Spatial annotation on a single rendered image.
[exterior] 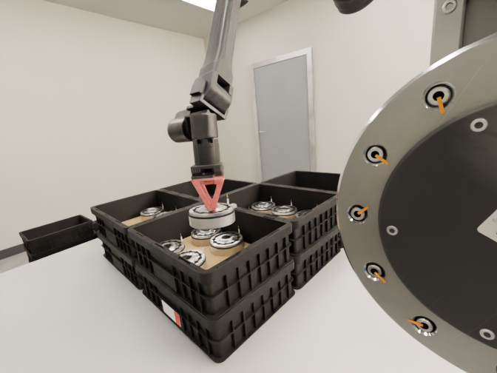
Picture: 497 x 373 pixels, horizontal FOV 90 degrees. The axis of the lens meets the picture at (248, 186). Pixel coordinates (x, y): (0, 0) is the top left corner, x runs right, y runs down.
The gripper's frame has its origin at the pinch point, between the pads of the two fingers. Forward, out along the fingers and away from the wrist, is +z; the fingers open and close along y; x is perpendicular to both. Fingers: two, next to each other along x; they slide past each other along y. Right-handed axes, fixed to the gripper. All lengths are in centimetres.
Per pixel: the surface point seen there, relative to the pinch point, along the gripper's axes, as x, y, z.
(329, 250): 38, -23, 26
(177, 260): -8.1, 4.2, 10.8
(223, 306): 0.9, 7.4, 20.6
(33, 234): -142, -138, 42
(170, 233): -16.3, -26.6, 14.8
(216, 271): 0.2, 9.9, 11.4
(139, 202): -37, -61, 10
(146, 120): -110, -359, -62
